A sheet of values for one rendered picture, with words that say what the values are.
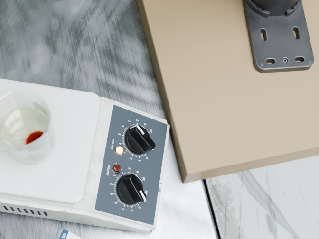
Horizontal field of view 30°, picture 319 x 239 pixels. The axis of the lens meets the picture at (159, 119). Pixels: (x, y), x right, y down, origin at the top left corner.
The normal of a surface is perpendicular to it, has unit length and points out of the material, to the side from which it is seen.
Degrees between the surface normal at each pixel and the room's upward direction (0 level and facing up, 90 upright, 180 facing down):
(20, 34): 0
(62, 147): 0
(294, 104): 0
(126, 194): 30
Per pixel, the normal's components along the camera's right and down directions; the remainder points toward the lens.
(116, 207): 0.56, -0.22
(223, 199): 0.07, -0.35
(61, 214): -0.14, 0.92
